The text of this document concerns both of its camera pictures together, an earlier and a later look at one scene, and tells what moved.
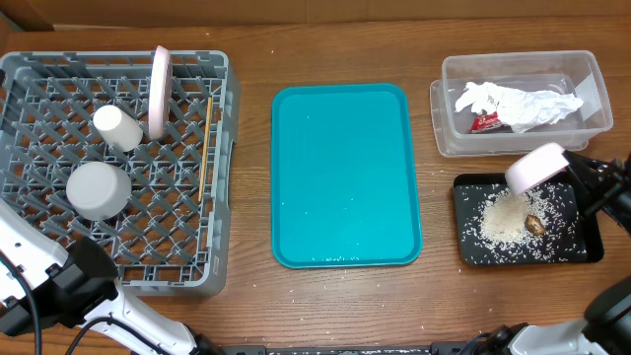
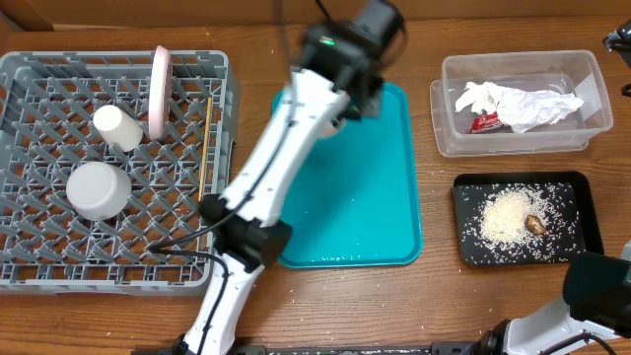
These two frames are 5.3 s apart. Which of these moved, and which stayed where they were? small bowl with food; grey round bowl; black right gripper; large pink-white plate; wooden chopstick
Moved: black right gripper; small bowl with food
Stayed: wooden chopstick; large pink-white plate; grey round bowl
